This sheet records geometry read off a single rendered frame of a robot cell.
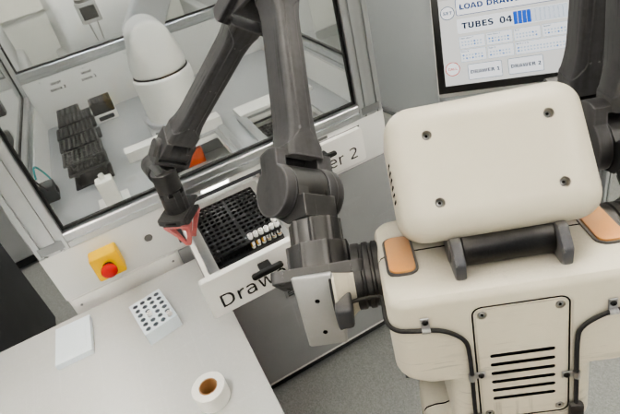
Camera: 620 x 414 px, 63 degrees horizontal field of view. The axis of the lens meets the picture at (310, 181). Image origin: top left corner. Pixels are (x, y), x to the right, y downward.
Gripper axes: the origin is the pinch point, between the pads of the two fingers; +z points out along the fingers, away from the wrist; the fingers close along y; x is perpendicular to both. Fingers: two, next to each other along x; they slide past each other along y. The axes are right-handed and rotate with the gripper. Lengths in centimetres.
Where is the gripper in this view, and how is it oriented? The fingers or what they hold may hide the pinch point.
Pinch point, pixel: (190, 237)
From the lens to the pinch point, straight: 125.7
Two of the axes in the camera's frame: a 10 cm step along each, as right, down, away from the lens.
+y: -1.6, 5.7, -8.1
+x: 9.7, -0.7, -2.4
